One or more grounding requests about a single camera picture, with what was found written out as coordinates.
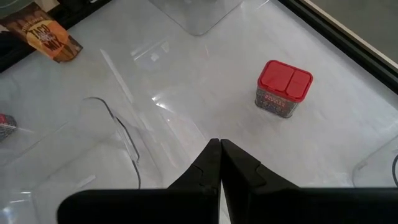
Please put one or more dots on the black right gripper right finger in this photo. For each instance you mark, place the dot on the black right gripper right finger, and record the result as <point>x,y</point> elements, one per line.
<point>248,193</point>

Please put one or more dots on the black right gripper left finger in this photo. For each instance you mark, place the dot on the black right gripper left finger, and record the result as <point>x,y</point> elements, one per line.
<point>199,186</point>

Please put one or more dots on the red lid spice jar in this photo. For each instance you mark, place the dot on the red lid spice jar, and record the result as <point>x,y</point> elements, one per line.
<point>7,129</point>
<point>284,81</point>

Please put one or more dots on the clear plastic bin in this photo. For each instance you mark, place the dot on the clear plastic bin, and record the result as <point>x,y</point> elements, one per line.
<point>379,168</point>
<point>77,149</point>
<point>199,18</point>

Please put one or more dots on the taco mix seasoning packet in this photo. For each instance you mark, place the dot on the taco mix seasoning packet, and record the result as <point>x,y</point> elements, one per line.
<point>46,37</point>

